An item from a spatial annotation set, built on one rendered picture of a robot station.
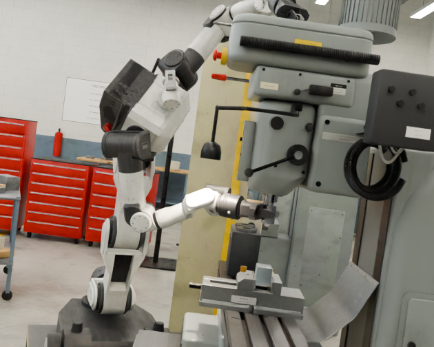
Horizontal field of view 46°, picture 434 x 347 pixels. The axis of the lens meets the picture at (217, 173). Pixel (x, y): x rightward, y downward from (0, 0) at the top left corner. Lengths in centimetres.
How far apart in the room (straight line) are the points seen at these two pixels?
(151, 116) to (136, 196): 30
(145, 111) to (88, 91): 918
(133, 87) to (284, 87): 59
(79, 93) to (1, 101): 160
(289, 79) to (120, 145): 63
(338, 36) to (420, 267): 79
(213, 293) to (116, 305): 80
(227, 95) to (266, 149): 185
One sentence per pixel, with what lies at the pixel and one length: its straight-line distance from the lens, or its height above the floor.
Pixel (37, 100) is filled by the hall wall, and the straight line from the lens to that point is 1135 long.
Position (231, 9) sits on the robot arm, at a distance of 219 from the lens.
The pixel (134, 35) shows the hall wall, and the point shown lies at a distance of 1112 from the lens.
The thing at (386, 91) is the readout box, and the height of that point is 166.
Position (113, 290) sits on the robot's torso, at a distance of 242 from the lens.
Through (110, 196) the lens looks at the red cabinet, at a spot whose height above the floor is 67.
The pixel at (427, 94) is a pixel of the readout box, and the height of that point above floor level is 167.
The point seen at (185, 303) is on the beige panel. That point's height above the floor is 34.
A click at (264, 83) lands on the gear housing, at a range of 171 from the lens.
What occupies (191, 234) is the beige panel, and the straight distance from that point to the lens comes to 358.
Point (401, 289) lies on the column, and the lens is 180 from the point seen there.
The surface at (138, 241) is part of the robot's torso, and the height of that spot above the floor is 99.
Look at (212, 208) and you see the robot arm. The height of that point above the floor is 122.
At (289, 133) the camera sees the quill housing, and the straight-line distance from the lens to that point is 173.
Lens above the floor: 145
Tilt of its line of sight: 3 degrees down
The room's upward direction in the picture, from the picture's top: 8 degrees clockwise
